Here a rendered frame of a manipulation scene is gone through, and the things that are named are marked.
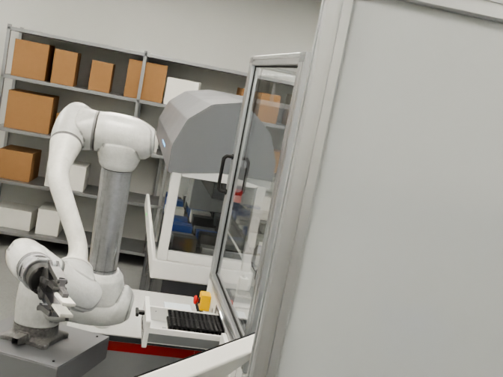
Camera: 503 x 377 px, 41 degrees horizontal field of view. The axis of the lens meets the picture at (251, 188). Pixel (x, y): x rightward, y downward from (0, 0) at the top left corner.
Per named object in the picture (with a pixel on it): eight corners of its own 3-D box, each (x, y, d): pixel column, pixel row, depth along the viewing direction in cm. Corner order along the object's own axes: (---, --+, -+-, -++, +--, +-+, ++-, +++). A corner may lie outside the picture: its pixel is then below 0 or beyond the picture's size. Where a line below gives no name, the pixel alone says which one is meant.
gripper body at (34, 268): (21, 290, 171) (31, 304, 163) (28, 258, 170) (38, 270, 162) (50, 292, 175) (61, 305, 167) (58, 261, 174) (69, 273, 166)
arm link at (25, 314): (18, 311, 247) (27, 253, 245) (69, 318, 249) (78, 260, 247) (7, 325, 231) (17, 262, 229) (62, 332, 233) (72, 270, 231)
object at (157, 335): (147, 342, 259) (149, 328, 258) (145, 319, 283) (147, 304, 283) (248, 354, 266) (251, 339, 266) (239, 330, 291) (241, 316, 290)
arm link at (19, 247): (31, 241, 175) (70, 266, 182) (16, 224, 188) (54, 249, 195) (4, 275, 173) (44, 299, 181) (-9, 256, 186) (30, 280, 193)
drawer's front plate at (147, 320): (141, 348, 257) (146, 320, 255) (141, 320, 285) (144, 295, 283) (146, 348, 257) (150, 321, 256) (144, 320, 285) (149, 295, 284)
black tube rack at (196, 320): (167, 340, 264) (170, 325, 263) (165, 324, 281) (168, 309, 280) (223, 347, 268) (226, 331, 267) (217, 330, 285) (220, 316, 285)
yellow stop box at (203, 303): (197, 310, 304) (200, 295, 303) (196, 304, 311) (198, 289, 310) (209, 311, 305) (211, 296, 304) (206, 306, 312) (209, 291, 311)
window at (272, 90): (245, 348, 229) (302, 66, 216) (215, 273, 312) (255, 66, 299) (248, 349, 229) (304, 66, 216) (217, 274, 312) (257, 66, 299)
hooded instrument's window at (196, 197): (155, 258, 350) (170, 172, 344) (147, 194, 524) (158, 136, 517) (362, 286, 373) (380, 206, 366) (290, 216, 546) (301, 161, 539)
